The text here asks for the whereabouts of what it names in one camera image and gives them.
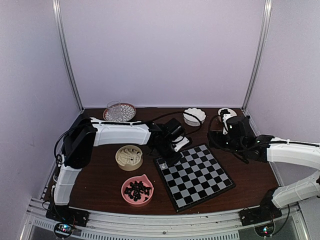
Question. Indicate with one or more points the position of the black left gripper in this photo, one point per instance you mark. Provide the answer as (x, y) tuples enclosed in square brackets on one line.
[(172, 160)]

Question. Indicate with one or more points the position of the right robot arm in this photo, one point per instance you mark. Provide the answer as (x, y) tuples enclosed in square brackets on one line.
[(277, 150)]

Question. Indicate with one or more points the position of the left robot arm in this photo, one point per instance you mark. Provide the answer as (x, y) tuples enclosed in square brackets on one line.
[(89, 132)]

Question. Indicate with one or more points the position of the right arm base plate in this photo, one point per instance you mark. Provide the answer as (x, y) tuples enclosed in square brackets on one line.
[(259, 214)]

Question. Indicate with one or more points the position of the black and white chessboard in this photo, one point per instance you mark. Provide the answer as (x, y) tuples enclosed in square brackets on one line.
[(196, 178)]

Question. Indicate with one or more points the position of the white scalloped bowl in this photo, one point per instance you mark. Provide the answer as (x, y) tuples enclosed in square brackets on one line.
[(192, 115)]

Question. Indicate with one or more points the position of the patterned saucer plate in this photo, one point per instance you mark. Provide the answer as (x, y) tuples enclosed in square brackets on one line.
[(128, 111)]

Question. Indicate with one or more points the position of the small cream bowl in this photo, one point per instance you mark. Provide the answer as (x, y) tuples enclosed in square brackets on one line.
[(226, 111)]

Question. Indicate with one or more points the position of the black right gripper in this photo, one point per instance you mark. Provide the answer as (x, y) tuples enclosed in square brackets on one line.
[(215, 137)]

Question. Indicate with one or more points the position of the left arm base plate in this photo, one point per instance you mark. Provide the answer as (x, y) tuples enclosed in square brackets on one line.
[(65, 214)]

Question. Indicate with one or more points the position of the aluminium front rail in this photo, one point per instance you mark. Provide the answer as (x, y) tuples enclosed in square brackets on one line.
[(224, 225)]

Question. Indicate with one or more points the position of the aluminium frame post left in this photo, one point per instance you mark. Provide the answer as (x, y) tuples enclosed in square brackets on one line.
[(65, 53)]

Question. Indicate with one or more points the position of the black chess pieces pile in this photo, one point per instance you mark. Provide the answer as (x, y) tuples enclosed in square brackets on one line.
[(135, 190)]

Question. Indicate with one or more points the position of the clear glass tumbler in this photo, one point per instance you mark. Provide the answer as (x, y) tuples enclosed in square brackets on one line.
[(114, 110)]

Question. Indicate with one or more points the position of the aluminium frame post right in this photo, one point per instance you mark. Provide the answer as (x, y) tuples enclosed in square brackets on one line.
[(264, 30)]

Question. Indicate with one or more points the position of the aluminium frame post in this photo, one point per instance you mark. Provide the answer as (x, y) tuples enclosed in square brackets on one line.
[(264, 30), (65, 53)]

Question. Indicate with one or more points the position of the pink bowl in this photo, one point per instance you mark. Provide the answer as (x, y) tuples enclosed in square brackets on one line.
[(145, 199)]

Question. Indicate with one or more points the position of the cream bowl with spout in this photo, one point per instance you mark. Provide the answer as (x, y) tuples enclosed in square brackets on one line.
[(129, 167)]

